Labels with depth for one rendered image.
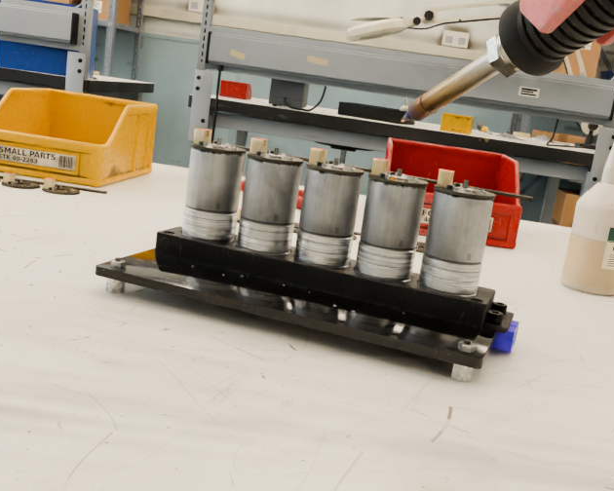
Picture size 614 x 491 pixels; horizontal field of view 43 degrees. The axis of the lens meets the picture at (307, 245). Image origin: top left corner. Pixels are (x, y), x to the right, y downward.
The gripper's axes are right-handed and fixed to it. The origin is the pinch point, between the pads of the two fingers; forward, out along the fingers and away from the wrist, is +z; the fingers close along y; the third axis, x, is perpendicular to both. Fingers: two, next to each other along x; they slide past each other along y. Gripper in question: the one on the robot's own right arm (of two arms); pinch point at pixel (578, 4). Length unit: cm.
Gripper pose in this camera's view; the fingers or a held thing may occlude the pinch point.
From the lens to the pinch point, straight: 25.3
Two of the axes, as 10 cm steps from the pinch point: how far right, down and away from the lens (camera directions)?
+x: 3.0, 6.9, -6.6
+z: -3.3, 7.2, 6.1
